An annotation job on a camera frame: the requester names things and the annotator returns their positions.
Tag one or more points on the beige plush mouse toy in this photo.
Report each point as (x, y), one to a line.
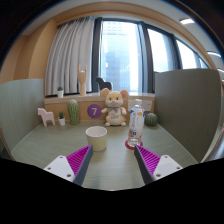
(114, 106)

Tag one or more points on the red round coaster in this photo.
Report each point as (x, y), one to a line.
(131, 147)

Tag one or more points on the black horse figure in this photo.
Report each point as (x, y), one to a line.
(103, 84)

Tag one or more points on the pale yellow paper cup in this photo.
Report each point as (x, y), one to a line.
(97, 137)

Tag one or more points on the wooden hand sculpture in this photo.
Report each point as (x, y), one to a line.
(82, 78)

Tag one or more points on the green right partition panel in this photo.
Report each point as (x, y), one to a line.
(188, 105)

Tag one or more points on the white wall socket right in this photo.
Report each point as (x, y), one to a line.
(147, 105)

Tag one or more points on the white wall socket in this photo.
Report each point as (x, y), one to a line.
(130, 104)
(147, 105)

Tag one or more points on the clear plastic water bottle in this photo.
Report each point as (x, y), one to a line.
(136, 123)

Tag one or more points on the purple round number sign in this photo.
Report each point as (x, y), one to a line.
(94, 111)

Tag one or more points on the small potted plant on sill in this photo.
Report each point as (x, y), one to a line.
(60, 92)

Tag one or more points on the pink wooden horse figure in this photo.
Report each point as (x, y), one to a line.
(46, 116)

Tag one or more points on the green left partition panel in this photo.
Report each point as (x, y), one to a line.
(19, 104)

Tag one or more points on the round green ceramic cactus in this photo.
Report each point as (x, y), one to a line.
(151, 119)

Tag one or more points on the green partition panel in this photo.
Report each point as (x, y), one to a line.
(188, 105)
(19, 104)

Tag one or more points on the small potted plant on desk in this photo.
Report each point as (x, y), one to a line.
(61, 119)

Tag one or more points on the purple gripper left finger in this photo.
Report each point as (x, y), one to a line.
(73, 167)

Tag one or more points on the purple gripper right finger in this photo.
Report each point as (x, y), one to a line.
(154, 167)

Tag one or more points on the white wall socket left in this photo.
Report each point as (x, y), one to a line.
(130, 104)

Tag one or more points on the grey white curtain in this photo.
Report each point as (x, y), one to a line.
(70, 51)

